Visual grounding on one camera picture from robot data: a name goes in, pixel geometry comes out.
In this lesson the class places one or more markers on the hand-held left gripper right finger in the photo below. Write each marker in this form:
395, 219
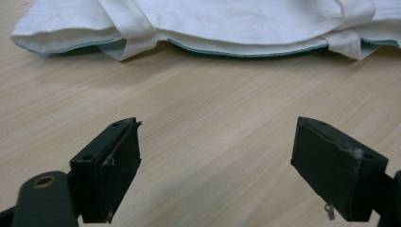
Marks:
334, 170

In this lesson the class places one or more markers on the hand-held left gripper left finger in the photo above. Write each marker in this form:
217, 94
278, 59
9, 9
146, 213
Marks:
105, 176

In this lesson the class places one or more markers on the white and green tote bag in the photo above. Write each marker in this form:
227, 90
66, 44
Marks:
227, 22

